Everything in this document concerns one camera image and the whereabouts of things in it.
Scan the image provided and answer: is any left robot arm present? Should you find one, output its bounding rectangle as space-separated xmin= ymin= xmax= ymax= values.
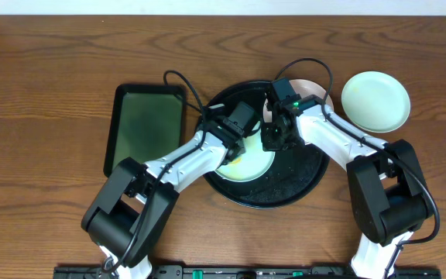
xmin=81 ymin=103 xmax=259 ymax=277

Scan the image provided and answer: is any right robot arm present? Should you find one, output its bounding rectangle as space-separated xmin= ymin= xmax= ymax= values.
xmin=262 ymin=96 xmax=440 ymax=278

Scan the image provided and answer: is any white pink plate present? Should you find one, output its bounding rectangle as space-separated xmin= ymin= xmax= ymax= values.
xmin=262 ymin=78 xmax=335 ymax=146

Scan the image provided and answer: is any black round tray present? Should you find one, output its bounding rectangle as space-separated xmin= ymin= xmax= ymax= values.
xmin=204 ymin=80 xmax=330 ymax=208

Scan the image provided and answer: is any mint green plate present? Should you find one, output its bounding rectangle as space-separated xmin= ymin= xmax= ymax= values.
xmin=215 ymin=122 xmax=275 ymax=183
xmin=341 ymin=71 xmax=411 ymax=133

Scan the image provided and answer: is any black rectangular tray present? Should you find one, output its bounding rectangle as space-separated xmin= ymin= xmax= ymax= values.
xmin=103 ymin=84 xmax=186 ymax=177

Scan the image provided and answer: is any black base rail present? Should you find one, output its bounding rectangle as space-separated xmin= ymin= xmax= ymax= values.
xmin=52 ymin=263 xmax=442 ymax=279

